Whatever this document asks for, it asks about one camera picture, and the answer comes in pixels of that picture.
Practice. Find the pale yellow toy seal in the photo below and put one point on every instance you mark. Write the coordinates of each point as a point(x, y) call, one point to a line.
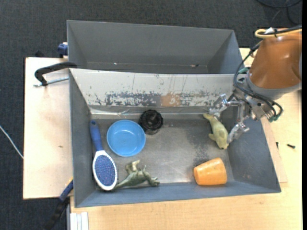
point(219, 132)

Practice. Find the blue bowl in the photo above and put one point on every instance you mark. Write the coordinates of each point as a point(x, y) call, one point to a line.
point(126, 138)

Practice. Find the blue and white hairbrush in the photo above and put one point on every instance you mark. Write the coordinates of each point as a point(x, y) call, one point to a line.
point(104, 170)

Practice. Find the black ribbed round cap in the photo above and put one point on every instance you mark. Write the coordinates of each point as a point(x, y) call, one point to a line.
point(150, 121)

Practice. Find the orange cup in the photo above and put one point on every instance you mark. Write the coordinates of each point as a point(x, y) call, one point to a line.
point(211, 172)

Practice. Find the small black screw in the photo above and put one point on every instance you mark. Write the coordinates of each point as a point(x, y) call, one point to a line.
point(291, 146)

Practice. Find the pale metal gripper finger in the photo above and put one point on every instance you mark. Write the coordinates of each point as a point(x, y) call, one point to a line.
point(236, 132)
point(221, 103)

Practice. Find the green toy dinosaur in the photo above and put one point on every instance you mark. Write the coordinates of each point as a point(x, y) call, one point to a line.
point(138, 177)

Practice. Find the grey metal bin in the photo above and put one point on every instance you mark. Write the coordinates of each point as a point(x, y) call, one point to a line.
point(168, 150)

